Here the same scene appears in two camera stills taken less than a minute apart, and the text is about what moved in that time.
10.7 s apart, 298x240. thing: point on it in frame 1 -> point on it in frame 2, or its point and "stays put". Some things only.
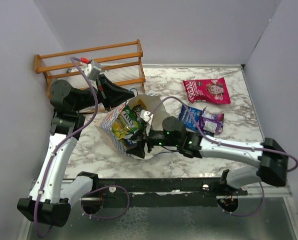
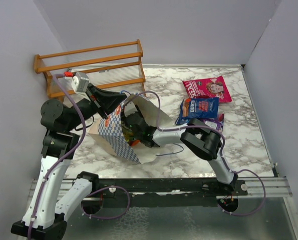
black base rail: [158, 192] stays put
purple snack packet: [211, 123] stays put
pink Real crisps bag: [214, 90] stays put
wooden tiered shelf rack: [120, 62] stays put
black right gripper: [138, 151] -> [136, 113]
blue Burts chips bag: [129, 143] -> [192, 108]
